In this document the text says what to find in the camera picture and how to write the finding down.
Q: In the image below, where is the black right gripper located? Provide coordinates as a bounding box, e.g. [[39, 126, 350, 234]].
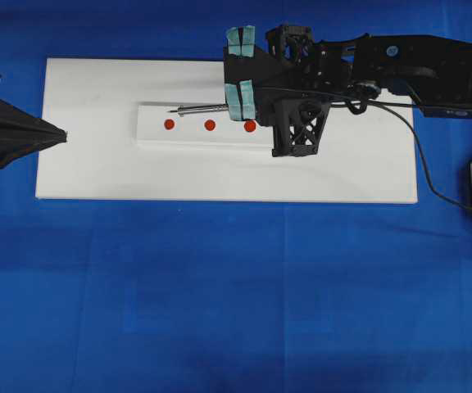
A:
[[223, 25, 355, 157]]

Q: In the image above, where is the red handled soldering iron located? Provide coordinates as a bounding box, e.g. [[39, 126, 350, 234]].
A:
[[168, 104, 229, 116]]

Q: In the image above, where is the black soldering iron cable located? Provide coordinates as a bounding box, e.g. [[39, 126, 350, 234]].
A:
[[256, 85, 472, 218]]

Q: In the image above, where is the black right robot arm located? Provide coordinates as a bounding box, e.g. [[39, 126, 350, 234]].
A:
[[223, 25, 472, 157]]

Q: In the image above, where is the right red dot mark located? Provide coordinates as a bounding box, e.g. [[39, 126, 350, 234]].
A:
[[243, 120, 256, 133]]

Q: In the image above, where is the red dot mark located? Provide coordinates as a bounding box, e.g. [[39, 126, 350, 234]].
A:
[[204, 120, 216, 131], [243, 120, 256, 133], [164, 119, 175, 130]]

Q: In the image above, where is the middle red dot mark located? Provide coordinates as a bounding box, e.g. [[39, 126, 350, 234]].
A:
[[204, 120, 216, 131]]

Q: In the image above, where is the left red dot mark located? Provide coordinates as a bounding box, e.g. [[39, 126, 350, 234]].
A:
[[164, 119, 175, 130]]

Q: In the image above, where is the large white base board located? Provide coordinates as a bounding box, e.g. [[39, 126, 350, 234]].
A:
[[35, 58, 418, 203]]

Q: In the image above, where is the small white raised plate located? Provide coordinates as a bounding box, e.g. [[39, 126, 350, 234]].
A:
[[136, 105, 273, 149]]

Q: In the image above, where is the blue table cloth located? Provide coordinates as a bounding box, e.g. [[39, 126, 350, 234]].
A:
[[0, 0, 472, 393]]

